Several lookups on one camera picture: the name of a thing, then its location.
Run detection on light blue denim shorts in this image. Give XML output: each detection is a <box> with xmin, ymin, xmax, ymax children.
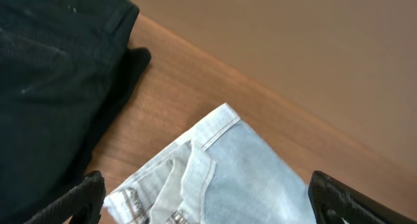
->
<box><xmin>104</xmin><ymin>104</ymin><xmax>315</xmax><ymax>224</ymax></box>

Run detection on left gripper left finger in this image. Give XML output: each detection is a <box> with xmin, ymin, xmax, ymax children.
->
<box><xmin>25</xmin><ymin>171</ymin><xmax>106</xmax><ymax>224</ymax></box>

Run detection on folded black shorts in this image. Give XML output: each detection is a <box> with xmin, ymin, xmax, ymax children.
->
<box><xmin>1</xmin><ymin>0</ymin><xmax>151</xmax><ymax>223</ymax></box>

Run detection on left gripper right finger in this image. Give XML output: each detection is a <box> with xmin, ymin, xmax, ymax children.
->
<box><xmin>308</xmin><ymin>171</ymin><xmax>416</xmax><ymax>224</ymax></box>

